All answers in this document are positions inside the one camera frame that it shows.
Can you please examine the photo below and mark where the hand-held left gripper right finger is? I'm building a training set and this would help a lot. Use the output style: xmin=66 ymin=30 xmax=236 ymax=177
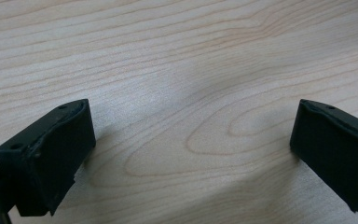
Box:
xmin=289 ymin=98 xmax=358 ymax=216

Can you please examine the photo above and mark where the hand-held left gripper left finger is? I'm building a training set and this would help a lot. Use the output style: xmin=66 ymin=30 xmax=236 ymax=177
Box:
xmin=0 ymin=98 xmax=97 ymax=217

